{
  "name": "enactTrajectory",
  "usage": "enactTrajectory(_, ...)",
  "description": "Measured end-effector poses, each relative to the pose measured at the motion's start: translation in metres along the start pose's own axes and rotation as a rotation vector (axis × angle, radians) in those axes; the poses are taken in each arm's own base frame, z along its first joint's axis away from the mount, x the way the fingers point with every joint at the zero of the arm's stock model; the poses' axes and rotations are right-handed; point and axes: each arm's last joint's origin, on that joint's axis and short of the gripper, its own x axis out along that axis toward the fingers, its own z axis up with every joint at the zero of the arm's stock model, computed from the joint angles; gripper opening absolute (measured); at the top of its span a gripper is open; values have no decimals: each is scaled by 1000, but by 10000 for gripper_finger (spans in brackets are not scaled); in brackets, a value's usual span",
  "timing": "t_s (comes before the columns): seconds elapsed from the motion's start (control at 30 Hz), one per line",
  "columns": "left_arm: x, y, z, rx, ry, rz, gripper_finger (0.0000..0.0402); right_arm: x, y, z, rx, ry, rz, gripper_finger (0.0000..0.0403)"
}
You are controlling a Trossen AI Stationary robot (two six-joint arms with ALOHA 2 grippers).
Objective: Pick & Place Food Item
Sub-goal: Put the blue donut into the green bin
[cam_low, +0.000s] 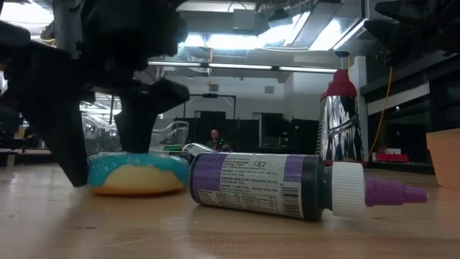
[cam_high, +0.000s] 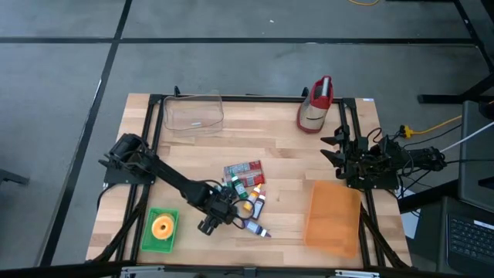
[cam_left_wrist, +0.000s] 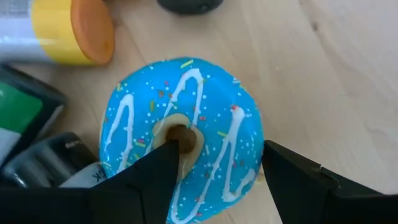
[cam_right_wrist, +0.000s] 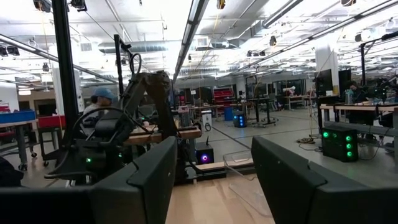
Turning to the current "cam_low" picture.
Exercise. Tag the person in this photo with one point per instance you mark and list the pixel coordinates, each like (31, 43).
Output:
(215, 142)

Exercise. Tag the orange plastic tray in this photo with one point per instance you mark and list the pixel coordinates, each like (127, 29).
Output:
(445, 158)

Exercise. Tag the red box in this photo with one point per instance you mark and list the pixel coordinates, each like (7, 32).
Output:
(390, 157)

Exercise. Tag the purple food colouring bottle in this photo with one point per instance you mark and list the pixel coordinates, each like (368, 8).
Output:
(251, 183)

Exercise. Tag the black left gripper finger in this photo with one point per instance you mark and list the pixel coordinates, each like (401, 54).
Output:
(138, 122)
(50, 104)

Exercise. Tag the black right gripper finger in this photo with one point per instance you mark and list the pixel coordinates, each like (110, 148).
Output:
(424, 8)
(399, 36)

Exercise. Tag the blue frosted toy donut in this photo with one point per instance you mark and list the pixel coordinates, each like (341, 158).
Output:
(138, 172)

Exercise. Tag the clear plastic bin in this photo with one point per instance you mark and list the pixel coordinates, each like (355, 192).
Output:
(172, 133)

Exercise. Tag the ceiling light strip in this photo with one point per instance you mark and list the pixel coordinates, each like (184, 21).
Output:
(240, 66)

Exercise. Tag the black gantry frame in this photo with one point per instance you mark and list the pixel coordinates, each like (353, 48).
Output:
(210, 95)

